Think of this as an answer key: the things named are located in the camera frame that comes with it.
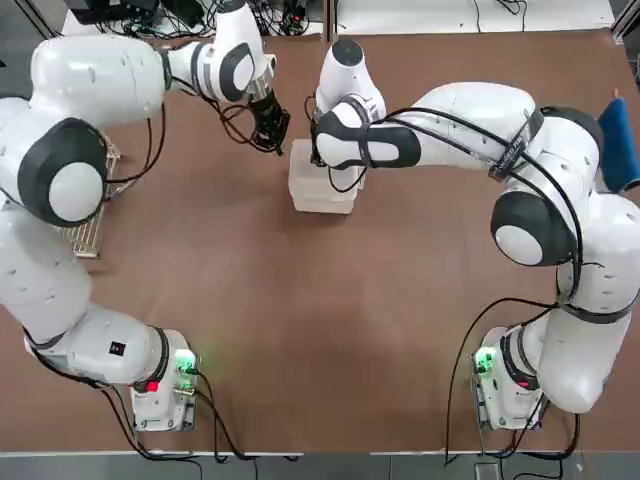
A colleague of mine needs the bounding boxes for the black left base cable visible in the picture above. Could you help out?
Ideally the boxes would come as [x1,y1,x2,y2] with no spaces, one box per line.
[99,367,304,464]

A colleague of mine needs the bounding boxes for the black right base cable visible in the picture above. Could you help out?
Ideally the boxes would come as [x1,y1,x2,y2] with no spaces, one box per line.
[443,297,584,464]

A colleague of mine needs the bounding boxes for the white plastic preservation box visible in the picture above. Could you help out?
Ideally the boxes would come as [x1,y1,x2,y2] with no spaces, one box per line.
[292,189,359,215]

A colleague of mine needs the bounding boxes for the white metal wire rack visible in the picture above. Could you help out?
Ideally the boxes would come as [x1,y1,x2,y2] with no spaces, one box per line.
[53,141,137,260]

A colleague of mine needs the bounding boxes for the black base cable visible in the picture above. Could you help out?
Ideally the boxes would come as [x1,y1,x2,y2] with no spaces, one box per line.
[99,367,304,464]
[443,297,584,464]

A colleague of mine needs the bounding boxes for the translucent plastic box lid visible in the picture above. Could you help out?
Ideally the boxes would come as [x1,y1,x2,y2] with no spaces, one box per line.
[288,138,365,204]

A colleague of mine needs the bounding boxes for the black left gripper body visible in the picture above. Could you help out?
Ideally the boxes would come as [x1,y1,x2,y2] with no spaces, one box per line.
[248,92,289,135]

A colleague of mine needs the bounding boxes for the aluminium frame post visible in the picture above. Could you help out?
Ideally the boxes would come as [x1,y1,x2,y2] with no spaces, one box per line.
[612,0,640,41]
[322,0,340,49]

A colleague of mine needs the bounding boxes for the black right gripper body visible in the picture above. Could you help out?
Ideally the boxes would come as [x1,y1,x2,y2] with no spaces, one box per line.
[309,137,329,169]

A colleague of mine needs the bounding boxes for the blue cloth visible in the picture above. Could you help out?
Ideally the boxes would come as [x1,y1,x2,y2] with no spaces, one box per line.
[595,97,640,194]

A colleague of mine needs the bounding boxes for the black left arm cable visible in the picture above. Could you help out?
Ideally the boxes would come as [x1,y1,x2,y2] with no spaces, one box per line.
[102,74,266,204]

